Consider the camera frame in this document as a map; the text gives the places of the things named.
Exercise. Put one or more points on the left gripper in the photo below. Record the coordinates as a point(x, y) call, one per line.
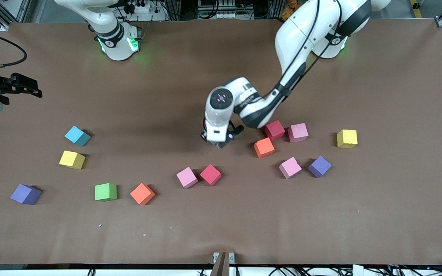
point(203, 136)

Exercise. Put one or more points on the orange foam cube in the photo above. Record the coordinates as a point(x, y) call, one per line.
point(142, 193)
point(264, 147)

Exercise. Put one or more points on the red foam cube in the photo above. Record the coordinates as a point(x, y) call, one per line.
point(210, 174)
point(275, 131)

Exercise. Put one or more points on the green foam cube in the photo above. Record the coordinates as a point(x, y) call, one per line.
point(105, 192)

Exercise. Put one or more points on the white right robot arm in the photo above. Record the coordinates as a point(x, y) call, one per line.
point(115, 42)

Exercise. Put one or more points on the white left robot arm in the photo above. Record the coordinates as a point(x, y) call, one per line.
point(297, 34)

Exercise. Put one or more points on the pink foam cube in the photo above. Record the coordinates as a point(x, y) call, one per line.
point(290, 167)
point(187, 177)
point(297, 132)

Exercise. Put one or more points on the teal foam cube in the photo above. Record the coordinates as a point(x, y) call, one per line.
point(76, 135)

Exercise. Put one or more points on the brown table cover sheet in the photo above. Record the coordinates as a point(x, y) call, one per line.
point(221, 222)

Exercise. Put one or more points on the yellow foam cube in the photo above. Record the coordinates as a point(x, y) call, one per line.
point(347, 138)
point(71, 159)

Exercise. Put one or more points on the purple foam cube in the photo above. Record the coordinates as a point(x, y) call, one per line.
point(24, 193)
point(319, 166)

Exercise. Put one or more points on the pile of orange items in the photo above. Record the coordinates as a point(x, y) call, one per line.
point(290, 11)

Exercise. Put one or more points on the small white box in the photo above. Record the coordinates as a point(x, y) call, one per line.
point(358, 270)

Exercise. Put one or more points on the metal bracket with wooden stick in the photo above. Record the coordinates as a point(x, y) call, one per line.
point(223, 264)

